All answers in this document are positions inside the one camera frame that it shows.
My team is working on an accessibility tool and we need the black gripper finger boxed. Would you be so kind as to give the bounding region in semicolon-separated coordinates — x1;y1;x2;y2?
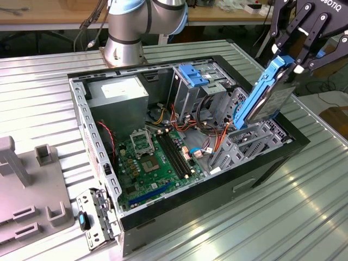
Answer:
294;13;348;77
270;0;313;54

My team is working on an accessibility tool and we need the hard disk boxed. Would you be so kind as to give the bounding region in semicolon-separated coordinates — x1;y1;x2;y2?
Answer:
233;55;297;131

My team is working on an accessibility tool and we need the grey disk bay cage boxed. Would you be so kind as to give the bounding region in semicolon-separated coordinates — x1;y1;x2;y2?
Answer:
208;86;296;175

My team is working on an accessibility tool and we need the white box black lid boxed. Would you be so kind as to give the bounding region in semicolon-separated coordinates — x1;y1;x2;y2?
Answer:
244;3;263;14

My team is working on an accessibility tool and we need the brown cardboard box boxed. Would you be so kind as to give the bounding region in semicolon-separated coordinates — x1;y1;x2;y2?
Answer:
318;107;348;136

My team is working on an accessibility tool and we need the blue drive latch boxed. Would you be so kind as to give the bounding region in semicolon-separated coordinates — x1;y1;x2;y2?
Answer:
178;64;212;88

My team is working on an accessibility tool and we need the grey optical drive cage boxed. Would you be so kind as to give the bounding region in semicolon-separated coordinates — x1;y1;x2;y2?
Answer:
167;61;237;123

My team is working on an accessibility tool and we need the black RAM slot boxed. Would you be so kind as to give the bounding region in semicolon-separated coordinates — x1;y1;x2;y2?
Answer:
156;133;183;180
164;132;192;176

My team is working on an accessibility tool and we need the grey power supply unit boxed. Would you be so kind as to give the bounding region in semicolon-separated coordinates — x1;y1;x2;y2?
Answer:
86;75;150;142

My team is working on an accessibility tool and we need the black open PC case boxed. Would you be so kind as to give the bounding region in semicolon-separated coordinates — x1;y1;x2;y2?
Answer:
66;54;311;258

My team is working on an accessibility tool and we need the metal socket cover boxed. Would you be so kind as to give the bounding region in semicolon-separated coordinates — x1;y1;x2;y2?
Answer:
129;129;155;158

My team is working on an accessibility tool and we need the CPU socket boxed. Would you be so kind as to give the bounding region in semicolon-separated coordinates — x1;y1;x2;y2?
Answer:
140;154;161;175

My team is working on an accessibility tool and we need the green motherboard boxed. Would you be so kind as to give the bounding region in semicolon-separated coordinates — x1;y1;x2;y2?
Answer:
116;130;206;212

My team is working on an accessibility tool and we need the blue expansion slot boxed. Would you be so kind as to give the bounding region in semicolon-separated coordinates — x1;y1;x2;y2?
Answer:
128;181;172;207

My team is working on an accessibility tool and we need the long wooden desk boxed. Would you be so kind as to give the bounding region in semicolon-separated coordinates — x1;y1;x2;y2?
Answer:
0;0;275;32

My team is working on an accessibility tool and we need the grey parts rack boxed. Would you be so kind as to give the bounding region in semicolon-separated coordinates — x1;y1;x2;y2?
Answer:
0;135;76;245

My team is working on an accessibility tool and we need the thick black wire bundle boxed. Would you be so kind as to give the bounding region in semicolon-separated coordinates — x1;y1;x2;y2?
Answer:
197;95;215;126

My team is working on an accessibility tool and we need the mixed red orange wire bundle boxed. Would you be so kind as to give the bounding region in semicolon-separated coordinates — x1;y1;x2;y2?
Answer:
145;103;218;136

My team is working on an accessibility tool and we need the square brown base plate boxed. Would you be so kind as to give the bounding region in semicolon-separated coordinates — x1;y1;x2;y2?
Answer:
98;46;149;68

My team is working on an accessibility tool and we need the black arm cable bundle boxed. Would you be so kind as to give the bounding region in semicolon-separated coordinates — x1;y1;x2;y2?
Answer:
73;0;110;52

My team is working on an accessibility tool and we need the red black twisted wire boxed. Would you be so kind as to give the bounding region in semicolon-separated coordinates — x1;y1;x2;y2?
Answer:
96;121;117;166

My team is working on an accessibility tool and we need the blue black bracket latch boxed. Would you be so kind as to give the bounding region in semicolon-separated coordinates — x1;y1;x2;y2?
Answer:
78;212;92;232

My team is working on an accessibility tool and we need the metal expansion slot bracket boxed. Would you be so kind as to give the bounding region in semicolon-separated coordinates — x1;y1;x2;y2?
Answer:
76;187;122;251

